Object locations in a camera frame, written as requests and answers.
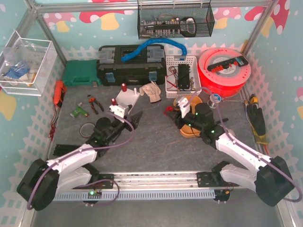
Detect black terminal block strip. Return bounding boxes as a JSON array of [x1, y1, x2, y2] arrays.
[[207, 56, 249, 72]]

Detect blue corrugated hose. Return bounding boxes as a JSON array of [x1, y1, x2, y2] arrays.
[[120, 38, 188, 62]]

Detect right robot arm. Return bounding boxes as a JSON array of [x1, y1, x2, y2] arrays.
[[166, 103, 296, 207]]

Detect black wire mesh basket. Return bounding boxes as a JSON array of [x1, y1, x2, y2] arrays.
[[137, 2, 215, 39]]

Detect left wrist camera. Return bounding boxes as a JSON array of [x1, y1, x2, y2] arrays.
[[109, 104, 129, 118]]

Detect black screwdriver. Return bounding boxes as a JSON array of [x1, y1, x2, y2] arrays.
[[216, 118, 229, 124]]

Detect green tool case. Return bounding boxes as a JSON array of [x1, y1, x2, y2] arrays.
[[62, 60, 102, 87]]

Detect black battery holder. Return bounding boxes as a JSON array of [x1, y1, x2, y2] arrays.
[[177, 64, 190, 89]]

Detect yellow plastic tray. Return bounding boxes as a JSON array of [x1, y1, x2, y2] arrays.
[[180, 96, 202, 138]]

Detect solder wire spool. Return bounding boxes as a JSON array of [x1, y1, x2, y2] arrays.
[[207, 94, 222, 109]]

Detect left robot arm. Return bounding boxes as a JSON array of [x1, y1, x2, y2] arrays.
[[17, 111, 143, 211]]

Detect clear acrylic box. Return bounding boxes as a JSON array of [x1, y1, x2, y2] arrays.
[[0, 31, 57, 96]]

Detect beige work glove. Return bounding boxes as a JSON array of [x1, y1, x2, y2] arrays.
[[139, 81, 161, 103]]

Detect blue white glove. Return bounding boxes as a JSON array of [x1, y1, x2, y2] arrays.
[[4, 62, 30, 81]]

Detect red filament spool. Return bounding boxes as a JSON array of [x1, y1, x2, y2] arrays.
[[197, 47, 251, 98]]

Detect green circuit board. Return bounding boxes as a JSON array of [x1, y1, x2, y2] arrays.
[[70, 102, 89, 118]]

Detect black toolbox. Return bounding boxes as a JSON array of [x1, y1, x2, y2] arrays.
[[97, 44, 167, 86]]

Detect red handled pliers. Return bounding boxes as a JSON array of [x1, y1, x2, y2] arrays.
[[87, 94, 105, 115]]

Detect white peg board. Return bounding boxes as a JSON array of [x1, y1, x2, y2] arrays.
[[116, 88, 140, 106]]

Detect tape roll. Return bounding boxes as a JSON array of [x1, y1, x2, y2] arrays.
[[79, 122, 95, 139]]

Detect red spring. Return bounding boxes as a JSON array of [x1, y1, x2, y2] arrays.
[[111, 98, 117, 105], [121, 83, 127, 92], [165, 106, 174, 112]]

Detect orange multimeter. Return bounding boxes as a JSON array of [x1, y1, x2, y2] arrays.
[[53, 80, 66, 108]]

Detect black rubber glove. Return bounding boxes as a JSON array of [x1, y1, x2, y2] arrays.
[[246, 104, 266, 136]]

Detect white perforated basket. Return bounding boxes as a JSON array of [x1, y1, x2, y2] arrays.
[[165, 56, 201, 98]]

